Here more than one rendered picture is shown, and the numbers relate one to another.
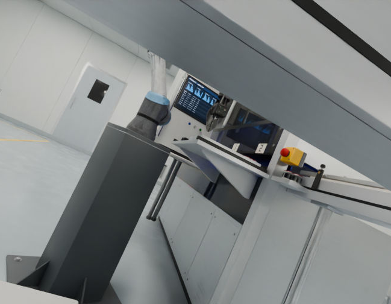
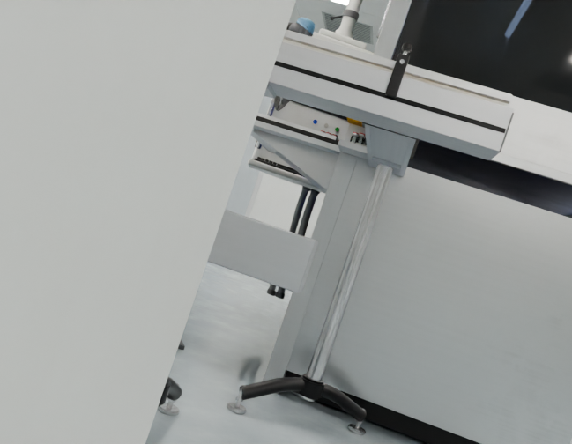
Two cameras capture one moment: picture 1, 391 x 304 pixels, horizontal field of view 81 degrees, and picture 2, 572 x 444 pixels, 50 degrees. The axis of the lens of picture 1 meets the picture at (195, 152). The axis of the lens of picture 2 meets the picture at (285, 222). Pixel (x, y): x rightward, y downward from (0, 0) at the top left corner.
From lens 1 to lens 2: 146 cm
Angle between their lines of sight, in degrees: 24
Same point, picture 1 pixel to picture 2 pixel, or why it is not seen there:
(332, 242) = (466, 240)
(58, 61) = not seen: hidden behind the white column
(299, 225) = (399, 213)
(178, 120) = (293, 119)
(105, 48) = not seen: hidden behind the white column
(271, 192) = (345, 169)
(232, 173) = (300, 156)
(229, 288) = (297, 301)
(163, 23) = not seen: hidden behind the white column
